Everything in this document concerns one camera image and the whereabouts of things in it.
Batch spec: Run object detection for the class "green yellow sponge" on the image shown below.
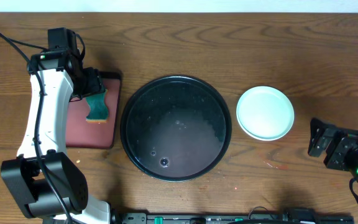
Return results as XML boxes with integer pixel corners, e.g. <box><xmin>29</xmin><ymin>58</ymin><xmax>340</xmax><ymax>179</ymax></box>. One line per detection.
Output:
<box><xmin>85</xmin><ymin>90</ymin><xmax>109</xmax><ymax>123</ymax></box>

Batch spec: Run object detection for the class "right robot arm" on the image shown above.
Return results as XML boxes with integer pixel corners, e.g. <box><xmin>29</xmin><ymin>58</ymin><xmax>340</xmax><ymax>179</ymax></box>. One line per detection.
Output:
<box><xmin>308</xmin><ymin>118</ymin><xmax>358</xmax><ymax>205</ymax></box>

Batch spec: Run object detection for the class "rectangular black tray red liquid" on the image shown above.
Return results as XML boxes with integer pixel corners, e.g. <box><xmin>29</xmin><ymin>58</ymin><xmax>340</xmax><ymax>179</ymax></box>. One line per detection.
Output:
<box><xmin>66</xmin><ymin>72</ymin><xmax>121</xmax><ymax>149</ymax></box>

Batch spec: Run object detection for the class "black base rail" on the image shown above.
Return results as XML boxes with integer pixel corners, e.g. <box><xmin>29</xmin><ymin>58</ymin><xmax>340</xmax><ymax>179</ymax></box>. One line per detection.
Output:
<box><xmin>121</xmin><ymin>207</ymin><xmax>355</xmax><ymax>224</ymax></box>

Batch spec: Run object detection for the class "round black tray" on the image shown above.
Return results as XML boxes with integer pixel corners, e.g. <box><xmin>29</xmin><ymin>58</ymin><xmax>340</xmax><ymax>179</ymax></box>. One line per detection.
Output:
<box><xmin>120</xmin><ymin>75</ymin><xmax>232</xmax><ymax>182</ymax></box>

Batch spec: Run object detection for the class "light blue plate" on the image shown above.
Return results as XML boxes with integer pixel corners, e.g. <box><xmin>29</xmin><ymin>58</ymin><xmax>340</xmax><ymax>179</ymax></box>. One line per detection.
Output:
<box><xmin>236</xmin><ymin>86</ymin><xmax>295</xmax><ymax>141</ymax></box>

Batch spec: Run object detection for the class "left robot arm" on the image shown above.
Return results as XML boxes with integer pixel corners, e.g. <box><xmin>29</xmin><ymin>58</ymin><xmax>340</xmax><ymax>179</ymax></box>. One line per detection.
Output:
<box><xmin>1</xmin><ymin>27</ymin><xmax>112</xmax><ymax>223</ymax></box>

